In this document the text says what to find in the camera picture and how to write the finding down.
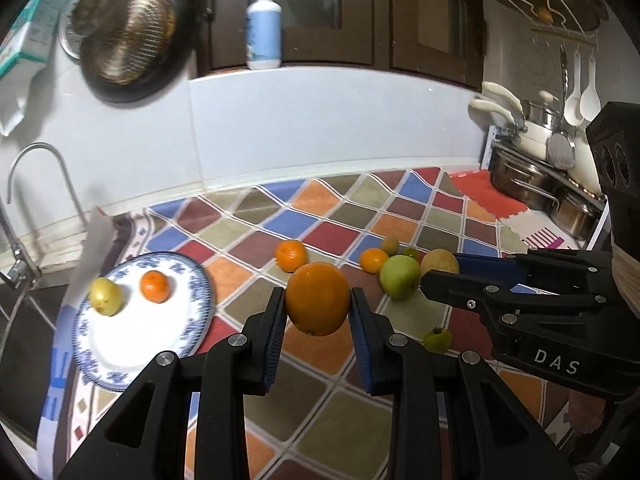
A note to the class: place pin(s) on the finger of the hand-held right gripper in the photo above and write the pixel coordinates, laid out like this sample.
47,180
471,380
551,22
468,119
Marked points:
487,266
450,287

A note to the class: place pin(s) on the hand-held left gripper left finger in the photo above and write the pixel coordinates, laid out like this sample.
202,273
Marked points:
276,350

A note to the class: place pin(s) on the brown kiwi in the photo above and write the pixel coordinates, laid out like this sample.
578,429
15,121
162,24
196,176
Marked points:
390,245

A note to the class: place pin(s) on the tan yellow apple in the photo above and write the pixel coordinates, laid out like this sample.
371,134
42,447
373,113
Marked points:
440,261

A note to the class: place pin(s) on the dark wooden cabinet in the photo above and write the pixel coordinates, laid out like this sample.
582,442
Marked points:
380,20

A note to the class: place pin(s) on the brass mesh strainer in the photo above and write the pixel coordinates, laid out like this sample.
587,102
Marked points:
140,40

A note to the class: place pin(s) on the silver perforated steamer plate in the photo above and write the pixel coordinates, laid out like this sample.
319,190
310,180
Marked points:
67,40

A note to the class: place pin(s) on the teal white cardboard box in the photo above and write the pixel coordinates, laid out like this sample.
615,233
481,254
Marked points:
35,25

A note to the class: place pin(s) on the small metal strainer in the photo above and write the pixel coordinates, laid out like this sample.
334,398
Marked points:
95,10

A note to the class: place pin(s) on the green tomato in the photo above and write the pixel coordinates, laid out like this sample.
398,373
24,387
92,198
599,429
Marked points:
437,340
411,252

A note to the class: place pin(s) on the person's right hand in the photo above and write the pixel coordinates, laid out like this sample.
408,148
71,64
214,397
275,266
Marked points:
587,410

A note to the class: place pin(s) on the metal tongs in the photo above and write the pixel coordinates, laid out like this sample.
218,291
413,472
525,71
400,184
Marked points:
563,75

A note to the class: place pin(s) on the white blue pump bottle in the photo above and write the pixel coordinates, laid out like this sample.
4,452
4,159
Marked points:
263,30

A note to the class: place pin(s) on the white purple striped mat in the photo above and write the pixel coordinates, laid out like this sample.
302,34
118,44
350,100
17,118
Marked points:
535,232

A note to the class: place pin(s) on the large green apple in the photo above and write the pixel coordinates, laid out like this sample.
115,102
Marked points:
400,277

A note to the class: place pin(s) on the white plastic bag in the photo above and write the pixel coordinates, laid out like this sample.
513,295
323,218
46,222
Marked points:
12,105

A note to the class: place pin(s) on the red foam mat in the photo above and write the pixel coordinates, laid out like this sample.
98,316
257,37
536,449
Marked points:
485,195

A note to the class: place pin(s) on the black frying pan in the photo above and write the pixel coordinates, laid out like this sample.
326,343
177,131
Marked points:
150,87

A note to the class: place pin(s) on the large orange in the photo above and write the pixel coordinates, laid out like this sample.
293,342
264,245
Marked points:
317,300

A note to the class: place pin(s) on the white plastic spoon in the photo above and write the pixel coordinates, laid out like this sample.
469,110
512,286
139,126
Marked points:
590,100
573,107

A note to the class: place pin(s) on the large steel pot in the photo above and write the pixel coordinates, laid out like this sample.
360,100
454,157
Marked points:
520,180

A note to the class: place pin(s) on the small tangerine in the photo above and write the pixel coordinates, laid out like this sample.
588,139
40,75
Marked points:
155,286
291,256
373,261

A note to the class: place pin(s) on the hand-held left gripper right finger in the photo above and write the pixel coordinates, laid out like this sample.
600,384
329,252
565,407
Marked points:
358,350

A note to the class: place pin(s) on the metal spatula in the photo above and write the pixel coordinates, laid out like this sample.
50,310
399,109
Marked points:
561,152

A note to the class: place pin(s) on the small steel pot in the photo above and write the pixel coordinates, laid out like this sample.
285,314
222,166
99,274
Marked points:
575,215

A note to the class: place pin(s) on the colourful diamond pattern mat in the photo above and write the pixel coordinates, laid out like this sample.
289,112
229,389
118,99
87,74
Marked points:
310,220

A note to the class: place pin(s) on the blue patterned white plate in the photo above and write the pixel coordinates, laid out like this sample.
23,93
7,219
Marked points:
140,345

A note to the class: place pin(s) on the yellow-green apple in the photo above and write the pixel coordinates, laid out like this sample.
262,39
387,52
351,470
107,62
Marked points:
106,297

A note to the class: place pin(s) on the thin gooseneck faucet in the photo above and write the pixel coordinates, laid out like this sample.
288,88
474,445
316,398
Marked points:
60,160

